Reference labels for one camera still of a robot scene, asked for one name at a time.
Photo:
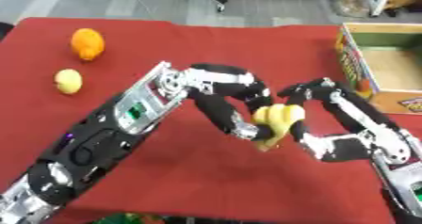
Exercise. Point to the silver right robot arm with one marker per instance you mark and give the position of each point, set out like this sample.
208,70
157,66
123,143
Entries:
404,184

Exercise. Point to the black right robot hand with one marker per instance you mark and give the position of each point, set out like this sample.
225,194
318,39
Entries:
346,121

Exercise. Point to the orange toy fruit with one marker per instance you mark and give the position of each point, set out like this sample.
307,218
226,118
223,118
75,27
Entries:
87,44

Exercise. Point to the yellow toy banana bunch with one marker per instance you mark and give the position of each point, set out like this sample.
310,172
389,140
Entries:
277,121

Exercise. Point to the yellow toy lemon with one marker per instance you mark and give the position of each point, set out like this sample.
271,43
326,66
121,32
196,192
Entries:
68,81

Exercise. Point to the tan cardboard box green inside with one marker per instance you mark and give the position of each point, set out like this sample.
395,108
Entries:
384,64

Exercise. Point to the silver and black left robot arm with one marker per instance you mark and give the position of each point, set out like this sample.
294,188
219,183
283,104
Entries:
110,130

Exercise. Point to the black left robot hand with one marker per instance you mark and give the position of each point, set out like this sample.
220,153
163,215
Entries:
220,86

